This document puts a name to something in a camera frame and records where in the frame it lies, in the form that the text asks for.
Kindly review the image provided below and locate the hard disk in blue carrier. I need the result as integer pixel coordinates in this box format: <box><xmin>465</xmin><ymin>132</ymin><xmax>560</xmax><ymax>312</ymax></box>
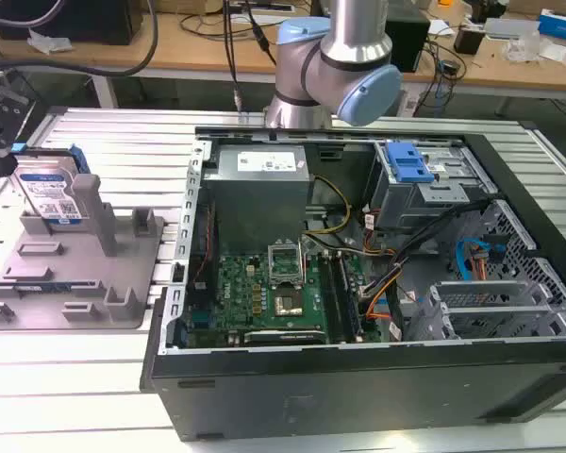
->
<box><xmin>10</xmin><ymin>147</ymin><xmax>93</xmax><ymax>226</ymax></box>

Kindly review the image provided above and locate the grey disk bay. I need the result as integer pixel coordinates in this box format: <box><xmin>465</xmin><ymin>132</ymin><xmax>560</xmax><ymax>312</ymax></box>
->
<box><xmin>426</xmin><ymin>279</ymin><xmax>566</xmax><ymax>342</ymax></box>

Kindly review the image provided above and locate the black box on desk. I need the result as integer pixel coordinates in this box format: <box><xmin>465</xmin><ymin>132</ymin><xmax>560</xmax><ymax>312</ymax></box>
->
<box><xmin>0</xmin><ymin>0</ymin><xmax>139</xmax><ymax>46</ymax></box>

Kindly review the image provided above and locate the grey parts rack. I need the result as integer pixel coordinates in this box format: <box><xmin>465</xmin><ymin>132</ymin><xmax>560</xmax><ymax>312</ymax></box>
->
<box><xmin>0</xmin><ymin>173</ymin><xmax>164</xmax><ymax>331</ymax></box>

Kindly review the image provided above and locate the wooden desk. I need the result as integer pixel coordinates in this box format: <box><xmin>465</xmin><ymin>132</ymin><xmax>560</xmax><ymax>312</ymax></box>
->
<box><xmin>0</xmin><ymin>0</ymin><xmax>566</xmax><ymax>93</ymax></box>

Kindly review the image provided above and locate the grey power supply unit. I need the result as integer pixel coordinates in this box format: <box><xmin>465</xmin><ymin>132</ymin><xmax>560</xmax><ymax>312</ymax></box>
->
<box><xmin>201</xmin><ymin>143</ymin><xmax>312</xmax><ymax>257</ymax></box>

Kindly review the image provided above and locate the green motherboard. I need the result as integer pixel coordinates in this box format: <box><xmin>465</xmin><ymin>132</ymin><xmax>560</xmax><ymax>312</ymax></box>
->
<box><xmin>186</xmin><ymin>244</ymin><xmax>393</xmax><ymax>350</ymax></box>

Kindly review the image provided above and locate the metal socket cover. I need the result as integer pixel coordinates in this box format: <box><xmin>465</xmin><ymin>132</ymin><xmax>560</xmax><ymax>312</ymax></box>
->
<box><xmin>267</xmin><ymin>242</ymin><xmax>308</xmax><ymax>287</ymax></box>

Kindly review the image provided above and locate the CPU socket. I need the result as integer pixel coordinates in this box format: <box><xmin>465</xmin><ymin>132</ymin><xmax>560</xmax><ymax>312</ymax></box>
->
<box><xmin>272</xmin><ymin>291</ymin><xmax>308</xmax><ymax>318</ymax></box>

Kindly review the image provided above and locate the black expansion slot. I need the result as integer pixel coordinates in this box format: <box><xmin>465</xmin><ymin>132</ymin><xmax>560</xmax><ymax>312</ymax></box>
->
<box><xmin>243</xmin><ymin>328</ymin><xmax>327</xmax><ymax>344</ymax></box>

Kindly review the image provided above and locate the black RAM slot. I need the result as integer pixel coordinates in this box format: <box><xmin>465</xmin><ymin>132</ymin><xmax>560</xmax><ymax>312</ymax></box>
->
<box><xmin>335</xmin><ymin>252</ymin><xmax>362</xmax><ymax>339</ymax></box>
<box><xmin>318</xmin><ymin>253</ymin><xmax>345</xmax><ymax>344</ymax></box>

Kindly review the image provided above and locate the blue drive cage latch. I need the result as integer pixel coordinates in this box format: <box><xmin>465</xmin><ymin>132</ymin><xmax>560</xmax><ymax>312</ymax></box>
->
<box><xmin>385</xmin><ymin>141</ymin><xmax>434</xmax><ymax>183</ymax></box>

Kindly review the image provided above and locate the grey drive cage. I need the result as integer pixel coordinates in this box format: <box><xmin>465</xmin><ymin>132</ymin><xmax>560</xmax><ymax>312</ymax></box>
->
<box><xmin>366</xmin><ymin>140</ymin><xmax>499</xmax><ymax>233</ymax></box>

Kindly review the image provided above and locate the black desktop computer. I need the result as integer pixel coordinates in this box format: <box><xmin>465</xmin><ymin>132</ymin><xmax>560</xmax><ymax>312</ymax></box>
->
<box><xmin>385</xmin><ymin>8</ymin><xmax>431</xmax><ymax>74</ymax></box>

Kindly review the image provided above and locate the black open PC case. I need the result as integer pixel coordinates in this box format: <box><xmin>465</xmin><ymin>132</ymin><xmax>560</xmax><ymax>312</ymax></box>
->
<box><xmin>139</xmin><ymin>120</ymin><xmax>566</xmax><ymax>443</ymax></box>

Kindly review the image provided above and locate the small black box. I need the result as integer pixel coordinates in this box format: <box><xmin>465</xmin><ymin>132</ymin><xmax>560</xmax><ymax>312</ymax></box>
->
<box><xmin>453</xmin><ymin>25</ymin><xmax>485</xmax><ymax>55</ymax></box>

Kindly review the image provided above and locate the blue and white carton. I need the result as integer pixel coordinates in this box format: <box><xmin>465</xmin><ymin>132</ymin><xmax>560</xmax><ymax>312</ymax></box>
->
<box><xmin>539</xmin><ymin>8</ymin><xmax>566</xmax><ymax>40</ymax></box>

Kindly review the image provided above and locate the thick grey cable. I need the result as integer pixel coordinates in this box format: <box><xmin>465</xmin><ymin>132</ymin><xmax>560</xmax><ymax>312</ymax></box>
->
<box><xmin>0</xmin><ymin>0</ymin><xmax>160</xmax><ymax>77</ymax></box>

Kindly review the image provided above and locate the black cable with plug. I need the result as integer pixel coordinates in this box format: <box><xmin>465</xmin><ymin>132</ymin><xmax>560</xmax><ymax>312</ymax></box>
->
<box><xmin>222</xmin><ymin>0</ymin><xmax>278</xmax><ymax>117</ymax></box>

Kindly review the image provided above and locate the yellow and black wire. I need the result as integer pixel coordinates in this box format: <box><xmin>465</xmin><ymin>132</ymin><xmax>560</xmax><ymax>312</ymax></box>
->
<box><xmin>306</xmin><ymin>176</ymin><xmax>353</xmax><ymax>236</ymax></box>

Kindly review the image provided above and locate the orange wire on motherboard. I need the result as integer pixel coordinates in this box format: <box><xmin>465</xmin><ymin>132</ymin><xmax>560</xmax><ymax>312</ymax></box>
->
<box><xmin>363</xmin><ymin>291</ymin><xmax>390</xmax><ymax>323</ymax></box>

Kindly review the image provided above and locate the black wire bundle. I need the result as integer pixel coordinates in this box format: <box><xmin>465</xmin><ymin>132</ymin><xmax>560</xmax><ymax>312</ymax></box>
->
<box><xmin>358</xmin><ymin>196</ymin><xmax>497</xmax><ymax>303</ymax></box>

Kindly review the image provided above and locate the blue data wire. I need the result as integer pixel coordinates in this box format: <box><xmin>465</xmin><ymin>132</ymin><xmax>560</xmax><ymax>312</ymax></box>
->
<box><xmin>456</xmin><ymin>237</ymin><xmax>483</xmax><ymax>285</ymax></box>

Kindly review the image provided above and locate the orange power wire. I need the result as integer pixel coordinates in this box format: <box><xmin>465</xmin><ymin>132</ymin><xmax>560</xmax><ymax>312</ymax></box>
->
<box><xmin>470</xmin><ymin>249</ymin><xmax>491</xmax><ymax>285</ymax></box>

